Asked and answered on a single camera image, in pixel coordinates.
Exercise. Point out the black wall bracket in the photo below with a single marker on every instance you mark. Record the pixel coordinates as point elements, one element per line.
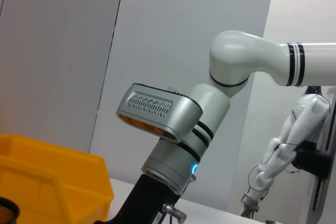
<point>315,161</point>

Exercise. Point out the white humanoid robot arm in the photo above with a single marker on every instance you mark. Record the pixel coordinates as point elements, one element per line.
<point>302,119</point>

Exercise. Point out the black mesh pen holder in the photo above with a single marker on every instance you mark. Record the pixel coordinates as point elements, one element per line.
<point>8,211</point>

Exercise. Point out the yellow plastic bin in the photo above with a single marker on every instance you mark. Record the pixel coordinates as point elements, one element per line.
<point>52,176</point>

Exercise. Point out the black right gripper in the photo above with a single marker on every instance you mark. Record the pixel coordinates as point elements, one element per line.
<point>141,203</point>

